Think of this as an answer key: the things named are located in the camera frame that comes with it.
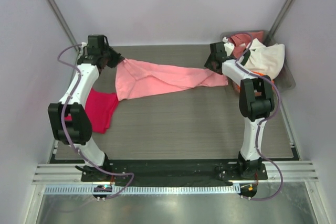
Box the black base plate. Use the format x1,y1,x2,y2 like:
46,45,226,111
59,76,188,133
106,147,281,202
76,159,268,187

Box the white slotted cable duct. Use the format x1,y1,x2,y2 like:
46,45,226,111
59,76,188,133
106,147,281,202
44,184,240,195

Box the aluminium front rail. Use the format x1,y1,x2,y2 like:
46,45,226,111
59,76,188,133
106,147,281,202
32,161,319,185

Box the orange t shirt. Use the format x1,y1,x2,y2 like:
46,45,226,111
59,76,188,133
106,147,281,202
252,71,274,84

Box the white t shirt green collar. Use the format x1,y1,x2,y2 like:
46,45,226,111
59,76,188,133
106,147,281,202
238,38,285,79

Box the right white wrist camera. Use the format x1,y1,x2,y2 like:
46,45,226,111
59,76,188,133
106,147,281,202
222,37,235,56

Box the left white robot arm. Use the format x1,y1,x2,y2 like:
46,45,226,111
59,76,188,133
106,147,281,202
48,35,121,182

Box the light pink t shirt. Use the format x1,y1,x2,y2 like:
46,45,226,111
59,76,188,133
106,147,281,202
115,59,228,101

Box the aluminium frame post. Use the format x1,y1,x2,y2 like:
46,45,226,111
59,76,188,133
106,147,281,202
46,0,77,45
268,0,295,37

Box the left aluminium frame post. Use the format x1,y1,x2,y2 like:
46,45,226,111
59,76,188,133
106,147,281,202
46,0,77,45

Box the dusty rose t shirt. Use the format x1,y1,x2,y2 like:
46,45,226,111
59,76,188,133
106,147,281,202
228,31,264,59

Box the folded magenta t shirt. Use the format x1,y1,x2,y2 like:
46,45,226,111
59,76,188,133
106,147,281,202
64,89,120,134

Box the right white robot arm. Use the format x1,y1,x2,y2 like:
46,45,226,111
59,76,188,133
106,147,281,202
204,42,275,180

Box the grey plastic tray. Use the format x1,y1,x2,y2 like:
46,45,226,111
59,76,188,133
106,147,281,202
220,30,296,92

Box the right aluminium frame post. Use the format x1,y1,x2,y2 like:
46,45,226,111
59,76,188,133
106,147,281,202
268,0,295,37

